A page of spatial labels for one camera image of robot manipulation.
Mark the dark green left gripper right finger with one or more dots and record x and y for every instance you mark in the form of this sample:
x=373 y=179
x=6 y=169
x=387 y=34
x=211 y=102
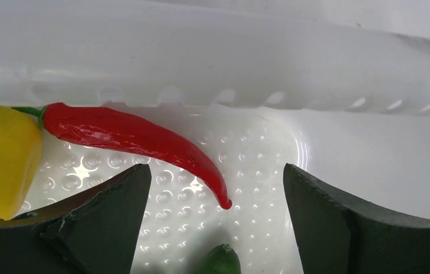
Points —
x=337 y=232

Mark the yellow toy lemon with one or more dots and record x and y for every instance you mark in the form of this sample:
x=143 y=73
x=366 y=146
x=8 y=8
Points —
x=20 y=153

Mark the dark green toy avocado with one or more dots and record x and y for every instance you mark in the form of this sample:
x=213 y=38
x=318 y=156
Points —
x=222 y=259

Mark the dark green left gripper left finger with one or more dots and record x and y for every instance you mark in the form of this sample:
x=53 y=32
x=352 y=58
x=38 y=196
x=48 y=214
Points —
x=94 y=231

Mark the white plastic colander basket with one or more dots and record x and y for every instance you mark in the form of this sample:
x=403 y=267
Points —
x=340 y=89

